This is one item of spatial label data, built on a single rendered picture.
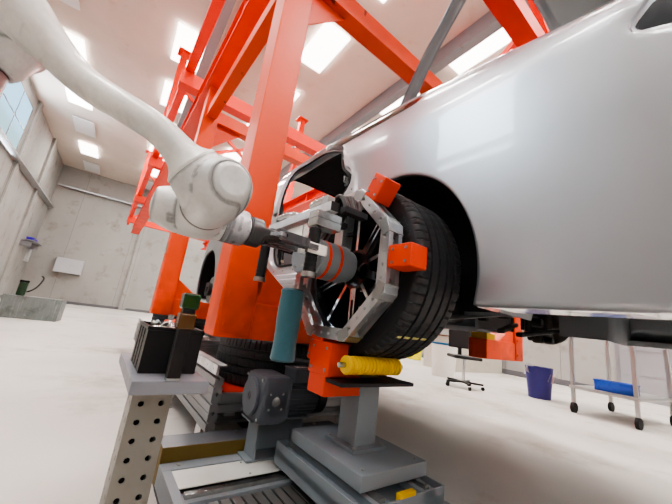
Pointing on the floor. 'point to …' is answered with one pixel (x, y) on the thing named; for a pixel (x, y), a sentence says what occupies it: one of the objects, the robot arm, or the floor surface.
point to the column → (136, 450)
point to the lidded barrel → (441, 365)
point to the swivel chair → (461, 353)
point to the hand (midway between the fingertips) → (312, 249)
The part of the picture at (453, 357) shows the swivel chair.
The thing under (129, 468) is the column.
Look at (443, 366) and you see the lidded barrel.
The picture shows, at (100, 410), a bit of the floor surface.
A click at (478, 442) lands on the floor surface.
